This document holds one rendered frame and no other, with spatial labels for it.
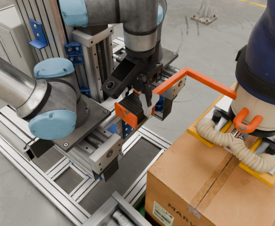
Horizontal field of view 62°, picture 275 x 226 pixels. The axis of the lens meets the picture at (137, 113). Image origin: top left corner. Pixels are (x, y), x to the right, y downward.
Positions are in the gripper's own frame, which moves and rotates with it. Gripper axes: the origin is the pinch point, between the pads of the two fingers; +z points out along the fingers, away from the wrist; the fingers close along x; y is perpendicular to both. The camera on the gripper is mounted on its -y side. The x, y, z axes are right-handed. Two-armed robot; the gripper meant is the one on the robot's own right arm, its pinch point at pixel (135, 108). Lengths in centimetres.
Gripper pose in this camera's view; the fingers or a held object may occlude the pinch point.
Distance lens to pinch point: 67.4
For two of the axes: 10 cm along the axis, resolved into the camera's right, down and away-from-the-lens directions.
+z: 0.0, 6.8, 7.4
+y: 6.9, -5.4, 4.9
